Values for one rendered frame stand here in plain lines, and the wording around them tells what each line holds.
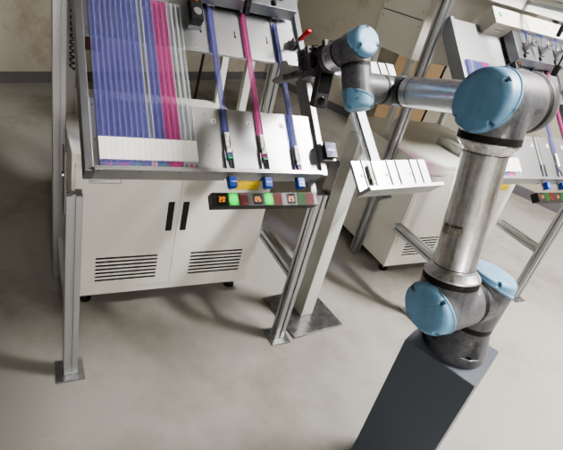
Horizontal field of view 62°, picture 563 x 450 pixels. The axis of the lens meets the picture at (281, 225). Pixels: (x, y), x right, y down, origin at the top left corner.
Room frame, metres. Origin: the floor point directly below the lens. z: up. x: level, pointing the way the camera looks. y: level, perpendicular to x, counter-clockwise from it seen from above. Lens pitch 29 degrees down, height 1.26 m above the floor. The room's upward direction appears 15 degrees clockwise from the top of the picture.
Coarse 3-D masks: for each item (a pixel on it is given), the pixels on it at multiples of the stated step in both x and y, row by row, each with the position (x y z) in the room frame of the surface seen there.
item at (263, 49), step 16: (160, 0) 1.44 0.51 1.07; (176, 0) 1.48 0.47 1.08; (224, 16) 1.54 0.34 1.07; (256, 16) 1.62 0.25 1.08; (192, 32) 1.44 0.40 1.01; (208, 32) 1.47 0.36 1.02; (224, 32) 1.51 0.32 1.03; (240, 32) 1.54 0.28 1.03; (256, 32) 1.58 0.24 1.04; (272, 32) 1.61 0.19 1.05; (288, 32) 1.66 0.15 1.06; (192, 48) 1.40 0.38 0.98; (208, 48) 1.43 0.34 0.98; (224, 48) 1.47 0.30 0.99; (240, 48) 1.50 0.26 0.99; (256, 48) 1.54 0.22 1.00; (272, 48) 1.57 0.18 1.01; (288, 48) 1.61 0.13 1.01
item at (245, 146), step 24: (216, 120) 1.29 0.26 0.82; (240, 120) 1.34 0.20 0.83; (264, 120) 1.38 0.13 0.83; (96, 144) 1.05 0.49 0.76; (216, 144) 1.24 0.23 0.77; (240, 144) 1.28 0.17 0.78; (288, 144) 1.37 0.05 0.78; (312, 144) 1.43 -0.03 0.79; (240, 168) 1.23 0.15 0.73; (288, 168) 1.32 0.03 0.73; (312, 168) 1.37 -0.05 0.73
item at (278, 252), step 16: (64, 160) 0.97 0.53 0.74; (336, 160) 1.42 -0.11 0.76; (64, 176) 0.97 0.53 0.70; (336, 176) 1.40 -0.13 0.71; (64, 192) 0.97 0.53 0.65; (64, 208) 0.97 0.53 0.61; (272, 240) 1.57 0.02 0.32; (288, 256) 1.49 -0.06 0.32; (288, 272) 1.42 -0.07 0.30; (272, 336) 1.40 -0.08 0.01; (80, 368) 1.02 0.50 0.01
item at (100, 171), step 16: (96, 176) 1.02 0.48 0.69; (112, 176) 1.04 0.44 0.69; (128, 176) 1.06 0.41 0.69; (144, 176) 1.09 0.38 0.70; (160, 176) 1.11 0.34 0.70; (176, 176) 1.13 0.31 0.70; (192, 176) 1.15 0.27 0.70; (208, 176) 1.18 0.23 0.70; (224, 176) 1.20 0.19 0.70; (240, 176) 1.22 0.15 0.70; (256, 176) 1.25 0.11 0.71; (272, 176) 1.28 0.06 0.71; (288, 176) 1.30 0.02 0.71; (304, 176) 1.33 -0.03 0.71; (320, 176) 1.36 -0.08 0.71
